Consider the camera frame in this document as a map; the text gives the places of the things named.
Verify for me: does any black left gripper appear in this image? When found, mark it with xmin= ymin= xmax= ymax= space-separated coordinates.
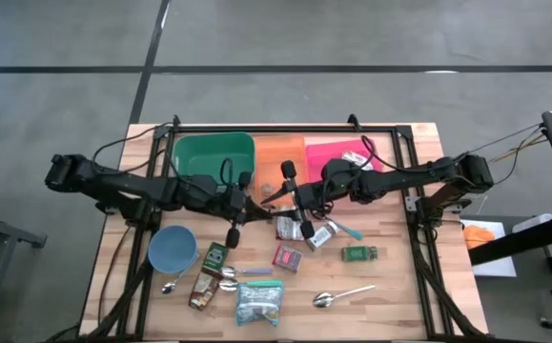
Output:
xmin=211 ymin=170 xmax=279 ymax=250

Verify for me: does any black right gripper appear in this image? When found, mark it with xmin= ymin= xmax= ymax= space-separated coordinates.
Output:
xmin=259 ymin=160 xmax=337 ymax=241

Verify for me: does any red ramen packet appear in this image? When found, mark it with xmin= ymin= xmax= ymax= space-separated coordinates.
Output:
xmin=275 ymin=214 xmax=308 ymax=242

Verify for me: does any white label spice jar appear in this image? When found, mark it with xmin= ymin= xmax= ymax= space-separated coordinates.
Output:
xmin=305 ymin=221 xmax=339 ymax=252

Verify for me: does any red spice tin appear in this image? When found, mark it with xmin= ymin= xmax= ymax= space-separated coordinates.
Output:
xmin=271 ymin=244 xmax=304 ymax=273

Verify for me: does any dark green spice tin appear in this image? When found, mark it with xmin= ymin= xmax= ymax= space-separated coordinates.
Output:
xmin=202 ymin=241 xmax=231 ymax=268

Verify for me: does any spoon with purple handle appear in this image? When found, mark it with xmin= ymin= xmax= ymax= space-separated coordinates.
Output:
xmin=219 ymin=265 xmax=275 ymax=280

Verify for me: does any spoon with mint green handle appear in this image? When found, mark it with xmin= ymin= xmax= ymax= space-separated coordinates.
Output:
xmin=217 ymin=278 xmax=285 ymax=293

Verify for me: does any white snack packet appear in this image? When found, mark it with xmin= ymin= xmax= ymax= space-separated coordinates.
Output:
xmin=340 ymin=150 xmax=375 ymax=172

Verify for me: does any blue ramen packet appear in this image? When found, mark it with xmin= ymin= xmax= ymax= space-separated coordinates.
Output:
xmin=235 ymin=284 xmax=285 ymax=329

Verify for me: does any orange plastic tray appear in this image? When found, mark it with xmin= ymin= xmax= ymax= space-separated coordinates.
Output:
xmin=254 ymin=135 xmax=308 ymax=211

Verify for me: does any pink plastic tray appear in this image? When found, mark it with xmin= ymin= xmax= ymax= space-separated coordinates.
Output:
xmin=303 ymin=136 xmax=384 ymax=185

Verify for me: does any teal green plastic bin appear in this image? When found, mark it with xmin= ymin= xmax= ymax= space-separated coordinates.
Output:
xmin=171 ymin=131 xmax=256 ymax=192

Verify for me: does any green label spice jar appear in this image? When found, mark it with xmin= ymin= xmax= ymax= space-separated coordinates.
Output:
xmin=340 ymin=245 xmax=379 ymax=263

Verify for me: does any blue cup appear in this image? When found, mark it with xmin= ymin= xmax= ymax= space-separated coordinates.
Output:
xmin=147 ymin=224 xmax=199 ymax=275

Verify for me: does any brown snack packet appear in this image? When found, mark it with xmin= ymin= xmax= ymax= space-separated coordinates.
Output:
xmin=188 ymin=266 xmax=224 ymax=312

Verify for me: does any plain silver spoon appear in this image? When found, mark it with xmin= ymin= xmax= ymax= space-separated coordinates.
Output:
xmin=312 ymin=284 xmax=377 ymax=309

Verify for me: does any orange cloth object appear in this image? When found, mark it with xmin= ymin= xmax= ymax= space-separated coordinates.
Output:
xmin=463 ymin=224 xmax=496 ymax=251

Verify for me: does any white paper sheet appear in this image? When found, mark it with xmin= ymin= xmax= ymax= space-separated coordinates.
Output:
xmin=460 ymin=218 xmax=519 ymax=278

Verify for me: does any white plastic container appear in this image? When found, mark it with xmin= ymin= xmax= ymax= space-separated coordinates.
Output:
xmin=511 ymin=212 xmax=552 ymax=234

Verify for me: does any black aluminium table frame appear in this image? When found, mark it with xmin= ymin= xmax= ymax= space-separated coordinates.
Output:
xmin=84 ymin=113 xmax=484 ymax=340

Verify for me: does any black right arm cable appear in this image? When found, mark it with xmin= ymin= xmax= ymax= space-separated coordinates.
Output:
xmin=360 ymin=134 xmax=391 ymax=172

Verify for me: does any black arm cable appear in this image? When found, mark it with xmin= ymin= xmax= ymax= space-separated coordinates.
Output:
xmin=360 ymin=134 xmax=391 ymax=172
xmin=92 ymin=122 xmax=176 ymax=166

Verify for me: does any spoon with light blue handle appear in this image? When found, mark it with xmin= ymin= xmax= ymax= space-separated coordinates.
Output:
xmin=160 ymin=254 xmax=200 ymax=295

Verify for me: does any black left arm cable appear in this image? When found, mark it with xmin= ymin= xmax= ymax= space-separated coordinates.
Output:
xmin=92 ymin=122 xmax=176 ymax=166

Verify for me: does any cable bundle to stand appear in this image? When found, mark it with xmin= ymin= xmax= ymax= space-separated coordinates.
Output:
xmin=465 ymin=122 xmax=546 ymax=187

